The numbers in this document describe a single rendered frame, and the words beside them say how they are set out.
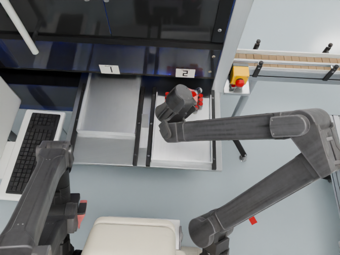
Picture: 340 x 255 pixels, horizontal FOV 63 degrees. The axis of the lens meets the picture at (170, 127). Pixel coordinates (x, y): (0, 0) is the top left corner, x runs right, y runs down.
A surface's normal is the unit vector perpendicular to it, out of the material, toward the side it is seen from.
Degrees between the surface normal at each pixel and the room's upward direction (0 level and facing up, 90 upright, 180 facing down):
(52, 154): 41
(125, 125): 0
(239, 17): 90
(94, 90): 0
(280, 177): 58
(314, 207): 0
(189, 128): 49
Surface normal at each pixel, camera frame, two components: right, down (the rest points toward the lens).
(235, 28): -0.05, 0.90
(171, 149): 0.02, -0.44
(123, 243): 0.04, -0.93
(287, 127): -0.76, 0.09
